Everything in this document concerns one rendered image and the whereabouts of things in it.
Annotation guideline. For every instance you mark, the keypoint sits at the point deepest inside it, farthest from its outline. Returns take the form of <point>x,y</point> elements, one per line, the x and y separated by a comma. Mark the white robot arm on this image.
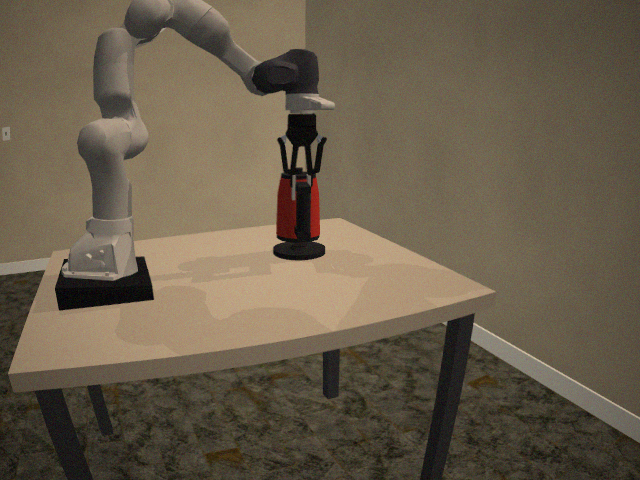
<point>107,248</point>

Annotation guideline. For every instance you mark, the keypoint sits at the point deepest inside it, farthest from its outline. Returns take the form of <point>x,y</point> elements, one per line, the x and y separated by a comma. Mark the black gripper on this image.
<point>301,137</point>

